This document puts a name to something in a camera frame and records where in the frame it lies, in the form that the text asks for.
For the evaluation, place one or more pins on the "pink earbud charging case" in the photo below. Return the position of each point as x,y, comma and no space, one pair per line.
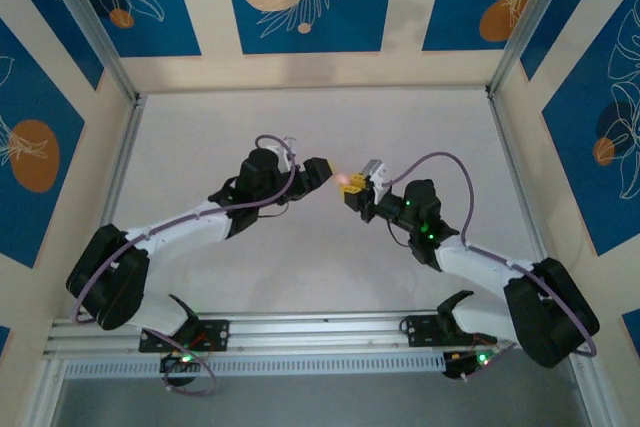
342,178

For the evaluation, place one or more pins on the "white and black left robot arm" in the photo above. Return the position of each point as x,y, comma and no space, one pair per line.
175,229

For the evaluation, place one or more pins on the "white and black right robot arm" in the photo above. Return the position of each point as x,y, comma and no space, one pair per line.
475,262

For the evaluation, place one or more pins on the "black controller board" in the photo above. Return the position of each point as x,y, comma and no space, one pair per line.
181,369
465,364

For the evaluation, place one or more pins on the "grey metal sheet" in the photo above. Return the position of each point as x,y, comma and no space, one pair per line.
320,404

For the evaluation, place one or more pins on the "aluminium side rail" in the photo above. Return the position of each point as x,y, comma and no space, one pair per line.
116,187
517,172

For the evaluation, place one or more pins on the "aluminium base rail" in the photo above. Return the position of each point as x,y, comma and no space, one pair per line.
325,329

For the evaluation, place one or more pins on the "aluminium frame post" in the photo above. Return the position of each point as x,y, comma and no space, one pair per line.
525,22
92,22

